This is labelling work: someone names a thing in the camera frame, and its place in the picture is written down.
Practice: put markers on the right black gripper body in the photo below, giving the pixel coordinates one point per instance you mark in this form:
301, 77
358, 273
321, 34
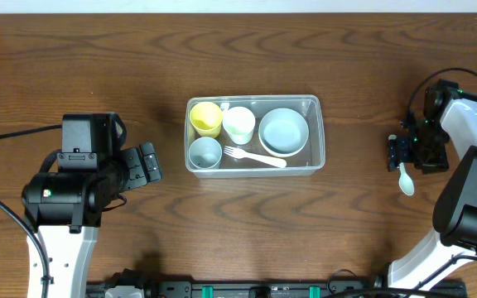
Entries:
407, 153

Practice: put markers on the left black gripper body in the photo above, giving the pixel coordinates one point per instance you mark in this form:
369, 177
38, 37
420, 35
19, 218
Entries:
140, 166

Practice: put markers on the pale green plastic spoon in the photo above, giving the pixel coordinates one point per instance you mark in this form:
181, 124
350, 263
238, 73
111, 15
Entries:
405, 182

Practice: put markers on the grey plastic cup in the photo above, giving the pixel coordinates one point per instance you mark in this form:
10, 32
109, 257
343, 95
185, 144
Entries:
205, 153

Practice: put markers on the white plastic fork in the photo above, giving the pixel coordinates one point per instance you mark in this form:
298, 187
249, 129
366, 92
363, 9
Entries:
238, 153

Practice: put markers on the cream plastic cup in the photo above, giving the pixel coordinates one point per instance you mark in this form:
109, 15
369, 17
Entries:
239, 123

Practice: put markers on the white plastic bowl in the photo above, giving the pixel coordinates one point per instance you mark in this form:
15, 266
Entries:
283, 129

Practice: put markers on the yellow plastic bowl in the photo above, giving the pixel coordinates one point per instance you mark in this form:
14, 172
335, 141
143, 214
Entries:
281, 154

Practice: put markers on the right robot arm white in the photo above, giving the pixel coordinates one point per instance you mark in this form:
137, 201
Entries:
450, 116

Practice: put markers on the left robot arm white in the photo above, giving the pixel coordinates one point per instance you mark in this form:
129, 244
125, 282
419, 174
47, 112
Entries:
64, 208

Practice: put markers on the clear plastic container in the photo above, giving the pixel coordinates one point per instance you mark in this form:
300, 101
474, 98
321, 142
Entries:
306, 162

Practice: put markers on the yellow plastic cup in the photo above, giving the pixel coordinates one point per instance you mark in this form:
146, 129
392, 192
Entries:
206, 118

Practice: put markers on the black mounting rail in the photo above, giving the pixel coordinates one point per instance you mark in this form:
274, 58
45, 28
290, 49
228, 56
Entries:
185, 289

